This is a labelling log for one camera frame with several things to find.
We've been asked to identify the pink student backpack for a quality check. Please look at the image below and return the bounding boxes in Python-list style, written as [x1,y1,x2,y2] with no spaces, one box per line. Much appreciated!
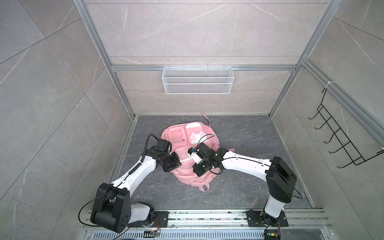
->
[160,113,236,193]

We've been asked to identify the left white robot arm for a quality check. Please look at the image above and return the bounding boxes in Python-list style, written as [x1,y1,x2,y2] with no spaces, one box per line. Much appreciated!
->
[90,139,181,234]

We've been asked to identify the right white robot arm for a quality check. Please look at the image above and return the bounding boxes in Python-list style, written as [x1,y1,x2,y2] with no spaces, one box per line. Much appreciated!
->
[188,143,297,222]

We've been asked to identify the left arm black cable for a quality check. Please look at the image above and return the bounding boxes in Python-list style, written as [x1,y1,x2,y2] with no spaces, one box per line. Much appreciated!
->
[77,133,160,240]

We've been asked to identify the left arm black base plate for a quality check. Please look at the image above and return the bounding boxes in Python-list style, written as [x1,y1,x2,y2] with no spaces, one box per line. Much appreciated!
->
[132,211,170,229]

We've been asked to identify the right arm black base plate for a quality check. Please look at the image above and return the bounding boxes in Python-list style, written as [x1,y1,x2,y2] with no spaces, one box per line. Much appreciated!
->
[245,210,289,227]

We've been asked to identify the white wire mesh basket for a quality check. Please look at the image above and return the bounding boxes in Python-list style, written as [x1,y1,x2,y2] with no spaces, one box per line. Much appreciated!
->
[162,67,235,95]

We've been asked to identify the black wire hook rack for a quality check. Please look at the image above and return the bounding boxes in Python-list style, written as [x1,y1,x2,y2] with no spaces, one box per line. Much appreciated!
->
[308,88,384,169]

